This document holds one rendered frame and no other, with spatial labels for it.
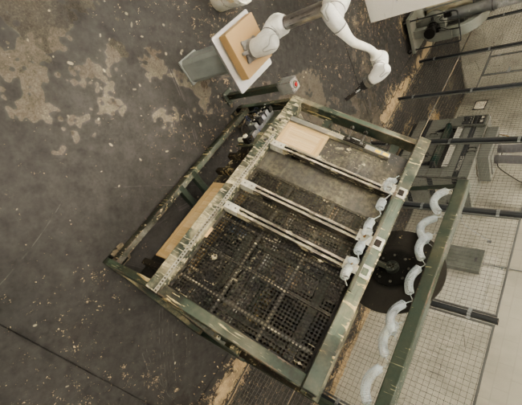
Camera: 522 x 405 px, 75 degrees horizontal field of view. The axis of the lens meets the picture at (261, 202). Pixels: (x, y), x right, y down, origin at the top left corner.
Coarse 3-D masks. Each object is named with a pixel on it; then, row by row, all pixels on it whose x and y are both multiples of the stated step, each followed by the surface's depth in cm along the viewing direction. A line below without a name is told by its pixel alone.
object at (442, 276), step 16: (400, 240) 298; (416, 240) 290; (384, 256) 294; (400, 256) 286; (384, 272) 283; (400, 272) 276; (368, 288) 281; (384, 288) 274; (400, 288) 268; (416, 288) 262; (368, 304) 272; (384, 304) 266
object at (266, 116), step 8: (264, 104) 315; (256, 112) 322; (264, 112) 312; (272, 112) 322; (256, 120) 308; (264, 120) 312; (272, 120) 316; (256, 128) 305; (264, 128) 312; (248, 136) 301; (256, 136) 309; (240, 144) 314
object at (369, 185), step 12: (276, 144) 296; (288, 156) 297; (300, 156) 288; (312, 156) 288; (324, 168) 283; (336, 168) 281; (348, 180) 279; (360, 180) 273; (396, 180) 254; (372, 192) 274; (384, 192) 267
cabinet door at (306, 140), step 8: (288, 128) 313; (296, 128) 313; (304, 128) 312; (280, 136) 308; (288, 136) 308; (296, 136) 308; (304, 136) 307; (312, 136) 307; (320, 136) 306; (288, 144) 303; (296, 144) 303; (304, 144) 302; (312, 144) 302; (320, 144) 301; (304, 152) 297; (312, 152) 297
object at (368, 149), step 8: (296, 120) 315; (312, 128) 309; (320, 128) 309; (328, 136) 306; (336, 136) 303; (344, 136) 302; (352, 144) 298; (368, 152) 295; (376, 152) 291; (384, 152) 291
